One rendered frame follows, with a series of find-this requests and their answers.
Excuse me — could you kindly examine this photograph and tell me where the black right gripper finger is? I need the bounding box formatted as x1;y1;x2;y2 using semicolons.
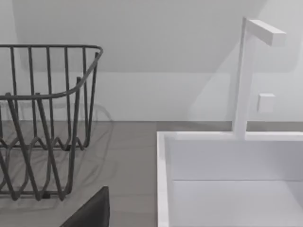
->
59;186;110;227

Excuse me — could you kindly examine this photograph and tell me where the dark grey wire basket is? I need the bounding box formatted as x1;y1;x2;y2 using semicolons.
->
0;44;104;202

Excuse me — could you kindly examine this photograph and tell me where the tall white tap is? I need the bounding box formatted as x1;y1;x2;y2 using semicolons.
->
232;16;287;140

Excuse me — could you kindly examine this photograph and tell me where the white sink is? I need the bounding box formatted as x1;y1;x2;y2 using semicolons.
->
156;131;303;227

